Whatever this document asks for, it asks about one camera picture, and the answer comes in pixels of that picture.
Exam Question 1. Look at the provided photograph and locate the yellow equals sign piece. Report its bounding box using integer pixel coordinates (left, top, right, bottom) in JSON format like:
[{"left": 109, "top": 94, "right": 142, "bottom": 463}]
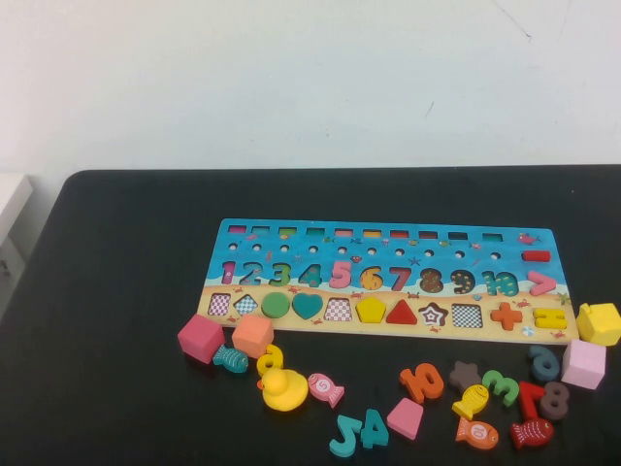
[{"left": 533, "top": 308, "right": 568, "bottom": 330}]

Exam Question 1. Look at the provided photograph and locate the brown number eight piece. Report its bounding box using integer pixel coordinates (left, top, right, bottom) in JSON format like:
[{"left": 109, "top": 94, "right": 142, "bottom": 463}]
[{"left": 538, "top": 381, "right": 571, "bottom": 421}]

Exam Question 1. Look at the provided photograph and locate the red triangle piece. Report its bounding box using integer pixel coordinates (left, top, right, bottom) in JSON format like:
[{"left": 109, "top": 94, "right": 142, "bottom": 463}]
[{"left": 385, "top": 298, "right": 418, "bottom": 325}]

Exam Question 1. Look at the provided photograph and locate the green circle piece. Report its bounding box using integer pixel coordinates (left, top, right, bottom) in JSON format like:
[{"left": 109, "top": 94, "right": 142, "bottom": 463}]
[{"left": 260, "top": 291, "right": 291, "bottom": 318}]

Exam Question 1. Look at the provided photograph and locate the yellow number six piece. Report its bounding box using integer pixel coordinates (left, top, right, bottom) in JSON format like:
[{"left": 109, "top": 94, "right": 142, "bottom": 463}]
[{"left": 255, "top": 343, "right": 284, "bottom": 378}]

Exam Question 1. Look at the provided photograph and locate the teal striped wooden fish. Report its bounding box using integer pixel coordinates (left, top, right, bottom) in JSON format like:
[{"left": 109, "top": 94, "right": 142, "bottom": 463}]
[{"left": 212, "top": 343, "right": 249, "bottom": 374}]

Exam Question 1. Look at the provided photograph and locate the orange fish marked ten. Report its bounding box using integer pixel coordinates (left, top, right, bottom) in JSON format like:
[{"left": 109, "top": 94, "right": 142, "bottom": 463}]
[{"left": 454, "top": 416, "right": 500, "bottom": 450}]

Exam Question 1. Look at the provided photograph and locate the teal heart piece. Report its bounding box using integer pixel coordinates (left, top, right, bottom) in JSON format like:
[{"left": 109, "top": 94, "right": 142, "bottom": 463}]
[{"left": 291, "top": 292, "right": 324, "bottom": 320}]

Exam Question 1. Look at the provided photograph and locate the yellow striped wooden fish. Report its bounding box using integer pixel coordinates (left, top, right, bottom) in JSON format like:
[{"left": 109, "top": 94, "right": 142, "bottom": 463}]
[{"left": 450, "top": 383, "right": 491, "bottom": 421}]

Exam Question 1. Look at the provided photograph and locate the brown star piece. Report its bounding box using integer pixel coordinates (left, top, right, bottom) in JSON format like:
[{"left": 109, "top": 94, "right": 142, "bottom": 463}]
[{"left": 448, "top": 359, "right": 483, "bottom": 391}]

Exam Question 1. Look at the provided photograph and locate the orange plus sign piece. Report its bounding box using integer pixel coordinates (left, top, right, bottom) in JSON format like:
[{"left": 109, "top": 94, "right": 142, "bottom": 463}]
[{"left": 489, "top": 301, "right": 524, "bottom": 329}]

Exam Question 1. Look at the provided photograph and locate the red number seven piece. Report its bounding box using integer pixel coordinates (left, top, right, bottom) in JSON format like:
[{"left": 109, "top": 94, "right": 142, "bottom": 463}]
[{"left": 517, "top": 381, "right": 548, "bottom": 422}]

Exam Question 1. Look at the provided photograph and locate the pink greater-than sign piece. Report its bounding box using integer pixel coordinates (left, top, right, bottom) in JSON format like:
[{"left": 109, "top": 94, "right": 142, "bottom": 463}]
[{"left": 527, "top": 270, "right": 557, "bottom": 297}]

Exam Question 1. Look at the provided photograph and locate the orange number ten piece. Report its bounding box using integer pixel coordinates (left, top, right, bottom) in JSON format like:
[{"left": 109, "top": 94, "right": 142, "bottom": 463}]
[{"left": 399, "top": 362, "right": 445, "bottom": 405}]

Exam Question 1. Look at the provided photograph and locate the teal number four piece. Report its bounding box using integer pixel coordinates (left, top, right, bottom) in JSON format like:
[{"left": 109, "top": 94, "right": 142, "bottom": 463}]
[{"left": 358, "top": 408, "right": 390, "bottom": 449}]

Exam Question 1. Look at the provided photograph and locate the yellow rubber duck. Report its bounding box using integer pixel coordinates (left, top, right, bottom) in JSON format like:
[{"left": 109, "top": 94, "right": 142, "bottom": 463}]
[{"left": 256, "top": 367, "right": 310, "bottom": 413}]

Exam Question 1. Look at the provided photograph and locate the yellow notched wooden cube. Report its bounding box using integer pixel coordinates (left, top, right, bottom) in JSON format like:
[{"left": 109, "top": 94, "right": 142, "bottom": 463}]
[{"left": 575, "top": 302, "right": 621, "bottom": 347}]

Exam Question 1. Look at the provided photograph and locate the grey-blue number nine piece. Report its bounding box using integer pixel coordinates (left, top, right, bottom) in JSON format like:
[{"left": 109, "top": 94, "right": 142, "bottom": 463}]
[{"left": 527, "top": 344, "right": 562, "bottom": 383}]

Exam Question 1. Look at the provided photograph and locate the pink number five piece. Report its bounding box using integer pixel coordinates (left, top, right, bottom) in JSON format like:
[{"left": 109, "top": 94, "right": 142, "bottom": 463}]
[{"left": 329, "top": 260, "right": 354, "bottom": 289}]

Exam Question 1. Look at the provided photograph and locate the pink fish marked five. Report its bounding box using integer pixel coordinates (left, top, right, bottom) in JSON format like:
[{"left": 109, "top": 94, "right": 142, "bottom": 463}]
[{"left": 307, "top": 372, "right": 345, "bottom": 409}]

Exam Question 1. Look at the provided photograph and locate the green number three piece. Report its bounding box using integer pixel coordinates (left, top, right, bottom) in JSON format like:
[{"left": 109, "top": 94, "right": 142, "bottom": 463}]
[{"left": 480, "top": 369, "right": 520, "bottom": 408}]

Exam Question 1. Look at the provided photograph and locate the yellow pentagon piece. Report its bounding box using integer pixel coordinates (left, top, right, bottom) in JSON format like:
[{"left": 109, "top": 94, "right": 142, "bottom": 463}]
[{"left": 355, "top": 296, "right": 388, "bottom": 324}]

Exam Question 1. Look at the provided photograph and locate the red wooden fish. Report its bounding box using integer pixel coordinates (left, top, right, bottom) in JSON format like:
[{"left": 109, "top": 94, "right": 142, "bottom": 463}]
[{"left": 508, "top": 417, "right": 555, "bottom": 450}]

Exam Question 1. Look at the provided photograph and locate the magenta wooden cube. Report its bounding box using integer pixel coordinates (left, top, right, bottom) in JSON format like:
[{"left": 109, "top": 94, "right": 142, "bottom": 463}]
[{"left": 177, "top": 313, "right": 226, "bottom": 365}]

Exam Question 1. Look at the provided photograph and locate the pink trapezoid piece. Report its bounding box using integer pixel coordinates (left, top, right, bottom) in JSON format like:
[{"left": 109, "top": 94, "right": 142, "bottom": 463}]
[{"left": 385, "top": 397, "right": 425, "bottom": 441}]

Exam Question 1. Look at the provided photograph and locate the light pink wooden cube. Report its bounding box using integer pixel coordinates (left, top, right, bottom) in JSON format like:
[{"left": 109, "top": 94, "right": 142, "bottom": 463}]
[{"left": 561, "top": 338, "right": 607, "bottom": 390}]

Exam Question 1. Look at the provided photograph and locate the orange wooden cube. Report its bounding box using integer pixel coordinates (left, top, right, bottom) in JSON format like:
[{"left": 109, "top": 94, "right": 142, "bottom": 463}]
[{"left": 231, "top": 313, "right": 275, "bottom": 359}]

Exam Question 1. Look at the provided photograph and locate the colourful wooden puzzle board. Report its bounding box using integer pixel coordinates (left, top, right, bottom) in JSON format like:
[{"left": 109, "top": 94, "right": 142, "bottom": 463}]
[{"left": 197, "top": 217, "right": 581, "bottom": 345}]

